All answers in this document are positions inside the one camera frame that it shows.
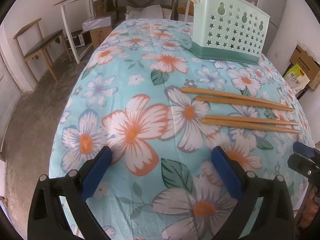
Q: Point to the white sack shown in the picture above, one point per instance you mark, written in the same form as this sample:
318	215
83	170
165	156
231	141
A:
143	11

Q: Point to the wooden chair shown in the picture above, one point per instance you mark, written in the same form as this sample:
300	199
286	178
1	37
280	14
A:
45	41

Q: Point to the wooden chopstick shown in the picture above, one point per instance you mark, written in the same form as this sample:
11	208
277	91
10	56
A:
200	91
237	119
225	101
237	125

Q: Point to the mint green utensil holder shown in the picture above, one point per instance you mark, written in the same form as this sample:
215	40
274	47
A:
225	17

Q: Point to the white plastic-wrapped box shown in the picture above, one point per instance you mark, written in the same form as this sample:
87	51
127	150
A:
98	23

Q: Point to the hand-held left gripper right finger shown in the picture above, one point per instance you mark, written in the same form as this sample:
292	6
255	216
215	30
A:
227	172

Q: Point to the person's right hand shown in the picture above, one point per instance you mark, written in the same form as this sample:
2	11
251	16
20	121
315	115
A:
314	210

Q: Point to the floral blanket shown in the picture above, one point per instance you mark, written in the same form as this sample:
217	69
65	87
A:
125	80

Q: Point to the large open cardboard box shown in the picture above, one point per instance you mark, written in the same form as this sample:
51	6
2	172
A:
306	62

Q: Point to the grey refrigerator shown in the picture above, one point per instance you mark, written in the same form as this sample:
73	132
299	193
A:
272	5

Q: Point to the small white appliance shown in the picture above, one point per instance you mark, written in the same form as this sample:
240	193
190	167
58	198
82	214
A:
80	40

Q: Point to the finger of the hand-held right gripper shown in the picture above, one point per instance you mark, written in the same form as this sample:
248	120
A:
306	150
303	166

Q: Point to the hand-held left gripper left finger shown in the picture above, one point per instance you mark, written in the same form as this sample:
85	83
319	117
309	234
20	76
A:
97	172

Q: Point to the yellow-green rice bag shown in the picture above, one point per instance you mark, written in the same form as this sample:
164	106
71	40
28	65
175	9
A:
296	78

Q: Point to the brown cardboard box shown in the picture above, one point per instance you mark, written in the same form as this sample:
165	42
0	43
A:
102	7

